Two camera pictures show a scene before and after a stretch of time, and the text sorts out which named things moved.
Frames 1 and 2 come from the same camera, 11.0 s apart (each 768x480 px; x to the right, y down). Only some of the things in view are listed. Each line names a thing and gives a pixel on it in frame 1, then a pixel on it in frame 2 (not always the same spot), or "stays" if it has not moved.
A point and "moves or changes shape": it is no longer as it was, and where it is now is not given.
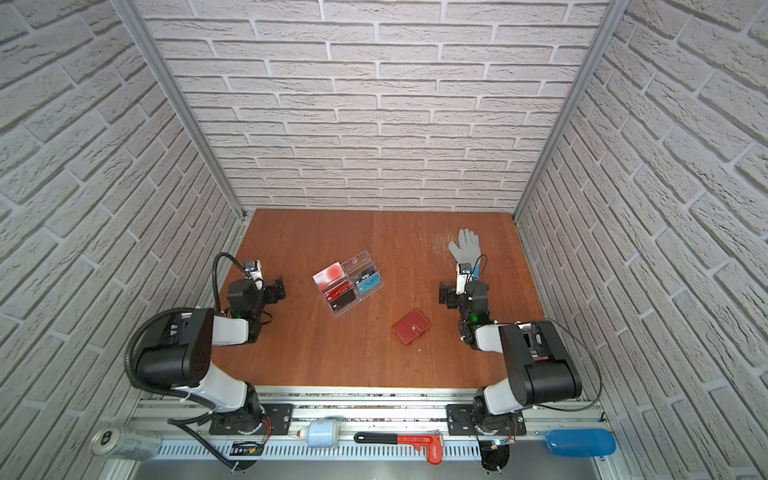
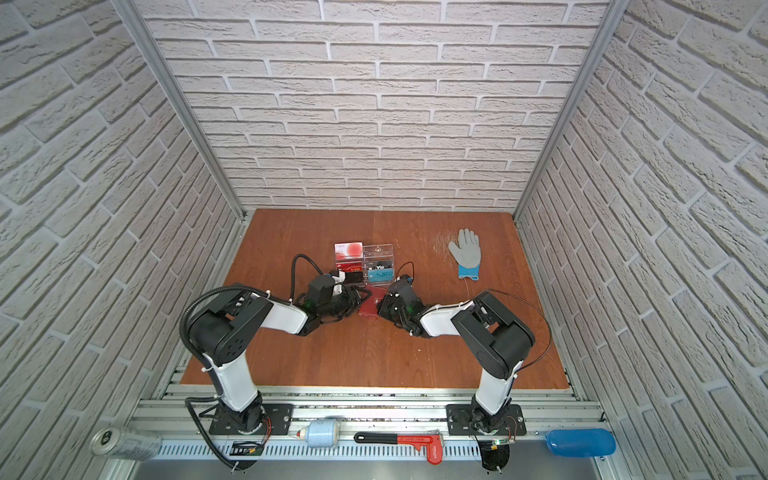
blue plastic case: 581,443 stays
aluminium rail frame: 358,433 stays
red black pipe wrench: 430,443 stays
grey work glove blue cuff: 467,251 stays
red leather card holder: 411,326 moves or changes shape
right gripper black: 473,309 → 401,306
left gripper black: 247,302 → 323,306
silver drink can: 125,443 stays
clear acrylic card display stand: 346,284 moves or changes shape
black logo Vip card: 364,275 → 379,264
